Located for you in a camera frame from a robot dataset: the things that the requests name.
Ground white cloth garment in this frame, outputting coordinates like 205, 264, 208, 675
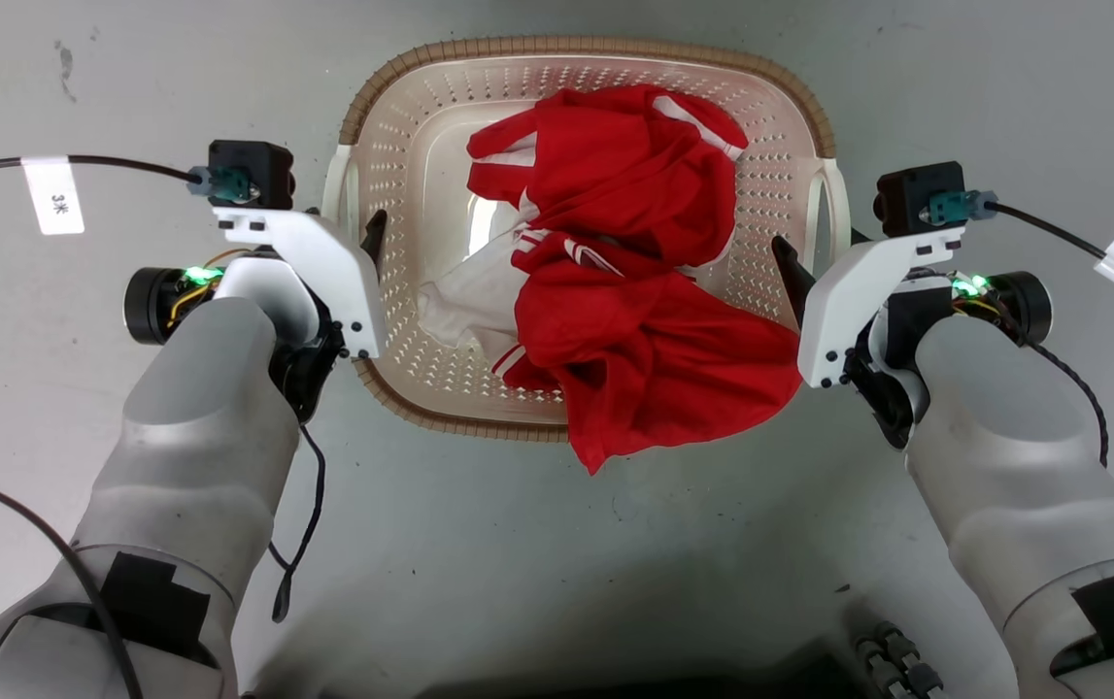
417, 192, 557, 380

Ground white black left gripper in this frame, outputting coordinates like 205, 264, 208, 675
214, 207, 389, 424

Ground thin black hanging cable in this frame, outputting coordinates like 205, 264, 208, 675
267, 422, 327, 624

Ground black left camera cable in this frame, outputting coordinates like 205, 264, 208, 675
0, 153, 258, 205

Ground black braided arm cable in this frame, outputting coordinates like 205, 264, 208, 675
998, 306, 1112, 469

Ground red white striped garment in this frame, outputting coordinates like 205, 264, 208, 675
465, 84, 804, 476

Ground white printed cable label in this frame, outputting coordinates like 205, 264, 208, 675
21, 156, 86, 237

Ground black camera cable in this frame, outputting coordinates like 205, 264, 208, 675
928, 189, 1114, 315
0, 153, 258, 205

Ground long black arm cable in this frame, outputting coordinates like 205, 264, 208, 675
0, 458, 146, 699

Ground beige plastic laundry basket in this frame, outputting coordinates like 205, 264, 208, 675
321, 36, 853, 445

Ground black right camera cable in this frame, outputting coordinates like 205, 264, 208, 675
928, 189, 1114, 315

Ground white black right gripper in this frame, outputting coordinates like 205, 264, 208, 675
771, 225, 967, 450

